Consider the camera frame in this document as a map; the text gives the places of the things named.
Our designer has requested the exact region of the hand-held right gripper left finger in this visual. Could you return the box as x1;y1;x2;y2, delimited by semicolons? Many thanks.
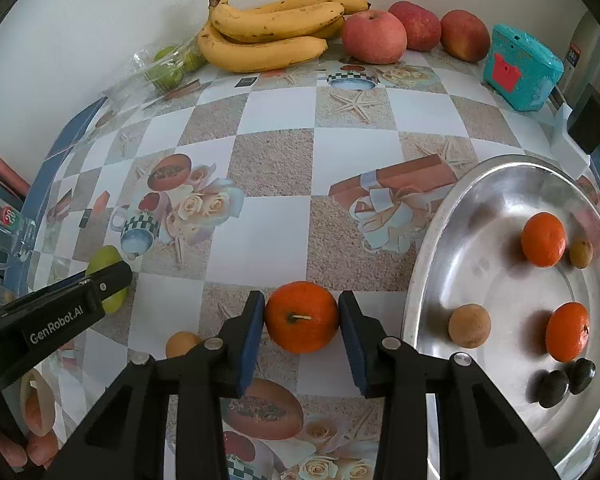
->
45;290;267;480

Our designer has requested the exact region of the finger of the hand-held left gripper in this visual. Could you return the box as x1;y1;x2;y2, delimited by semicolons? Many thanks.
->
84;259;134;307

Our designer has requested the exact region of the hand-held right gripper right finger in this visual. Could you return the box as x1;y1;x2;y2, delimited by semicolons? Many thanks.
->
337;290;556;480

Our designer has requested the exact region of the green pear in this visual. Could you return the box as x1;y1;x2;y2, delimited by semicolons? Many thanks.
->
85;245;131;315

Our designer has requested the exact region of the orange tangerine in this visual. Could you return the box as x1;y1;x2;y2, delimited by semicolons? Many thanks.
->
264;281;341;354
521;212;567;268
545;302;591;363

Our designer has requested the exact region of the brown longan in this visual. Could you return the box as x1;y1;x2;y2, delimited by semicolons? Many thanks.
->
165;331;202;359
448;304;492;349
569;239;594;268

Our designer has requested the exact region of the silver metal basin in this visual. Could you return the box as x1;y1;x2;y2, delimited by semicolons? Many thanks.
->
401;155;600;480

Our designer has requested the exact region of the dark purple plum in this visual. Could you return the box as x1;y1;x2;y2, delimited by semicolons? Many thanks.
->
538;370;571;408
567;358;597;395

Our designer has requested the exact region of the person's left hand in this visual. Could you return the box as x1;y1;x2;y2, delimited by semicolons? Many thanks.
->
0;427;61;471

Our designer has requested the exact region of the clear glass mug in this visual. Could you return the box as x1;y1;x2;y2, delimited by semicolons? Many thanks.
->
0;200;38;268

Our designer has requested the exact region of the checkered printed tablecloth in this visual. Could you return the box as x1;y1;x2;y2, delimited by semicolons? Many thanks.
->
2;35;600;480

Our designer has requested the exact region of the clear plastic clamshell container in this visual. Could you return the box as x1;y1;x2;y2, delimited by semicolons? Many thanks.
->
102;40;208;103

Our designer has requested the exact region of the yellow banana bunch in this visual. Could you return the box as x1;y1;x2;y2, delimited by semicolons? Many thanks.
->
197;0;372;73

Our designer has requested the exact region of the white power strip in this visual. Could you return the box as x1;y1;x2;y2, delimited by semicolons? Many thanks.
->
550;105;593;176

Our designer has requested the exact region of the red apple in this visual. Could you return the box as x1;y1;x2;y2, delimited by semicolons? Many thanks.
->
342;10;408;65
440;9;491;63
388;1;442;52

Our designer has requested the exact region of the black power adapter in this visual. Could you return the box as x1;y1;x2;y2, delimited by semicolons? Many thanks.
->
567;84;600;155

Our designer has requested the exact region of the teal box with red patch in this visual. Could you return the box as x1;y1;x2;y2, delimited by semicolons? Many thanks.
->
482;23;565;112

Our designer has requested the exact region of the silver metal kettle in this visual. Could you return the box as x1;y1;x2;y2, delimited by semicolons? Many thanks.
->
562;12;600;111

